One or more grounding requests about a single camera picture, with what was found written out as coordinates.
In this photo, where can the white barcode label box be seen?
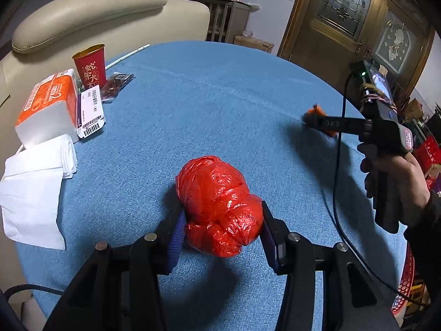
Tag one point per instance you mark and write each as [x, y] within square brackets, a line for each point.
[91, 113]

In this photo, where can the white folded tissue stack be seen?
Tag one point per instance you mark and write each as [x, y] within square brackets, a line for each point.
[48, 155]

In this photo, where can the beige leather sofa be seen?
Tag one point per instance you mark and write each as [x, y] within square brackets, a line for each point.
[96, 7]

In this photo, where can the wooden glass panel door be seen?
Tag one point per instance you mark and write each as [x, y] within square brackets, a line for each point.
[317, 34]

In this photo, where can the orange wrapper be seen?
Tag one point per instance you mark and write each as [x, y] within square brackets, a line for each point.
[315, 110]

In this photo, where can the orange white tissue pack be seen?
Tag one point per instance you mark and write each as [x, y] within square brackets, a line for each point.
[48, 103]

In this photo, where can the red plastic bag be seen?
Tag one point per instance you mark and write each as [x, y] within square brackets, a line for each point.
[217, 203]

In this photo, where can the dark foil packet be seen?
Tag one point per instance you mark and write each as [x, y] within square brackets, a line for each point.
[115, 86]

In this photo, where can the person's right forearm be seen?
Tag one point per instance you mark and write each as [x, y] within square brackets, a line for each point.
[425, 248]

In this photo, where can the wooden slatted radiator cabinet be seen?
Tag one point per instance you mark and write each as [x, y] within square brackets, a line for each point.
[227, 17]

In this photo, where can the white thin stick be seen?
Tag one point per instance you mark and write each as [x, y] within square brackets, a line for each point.
[127, 55]

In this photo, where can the white paper napkin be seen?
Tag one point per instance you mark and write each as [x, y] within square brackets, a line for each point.
[31, 210]

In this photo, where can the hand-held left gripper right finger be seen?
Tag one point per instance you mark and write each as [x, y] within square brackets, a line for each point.
[270, 244]

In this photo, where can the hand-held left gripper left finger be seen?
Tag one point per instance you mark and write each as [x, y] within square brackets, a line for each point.
[177, 238]

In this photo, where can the red gift bag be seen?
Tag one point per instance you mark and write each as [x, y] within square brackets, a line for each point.
[429, 151]

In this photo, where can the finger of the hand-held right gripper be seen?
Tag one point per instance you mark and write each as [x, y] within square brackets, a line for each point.
[344, 124]

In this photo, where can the person's right hand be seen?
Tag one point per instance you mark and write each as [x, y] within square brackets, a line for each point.
[410, 182]

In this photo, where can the brown cardboard box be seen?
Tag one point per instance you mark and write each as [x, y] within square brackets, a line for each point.
[255, 44]

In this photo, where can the red paper cup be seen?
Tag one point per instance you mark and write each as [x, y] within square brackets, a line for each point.
[89, 69]

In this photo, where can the red plastic basket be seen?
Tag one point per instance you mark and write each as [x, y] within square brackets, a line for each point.
[406, 282]

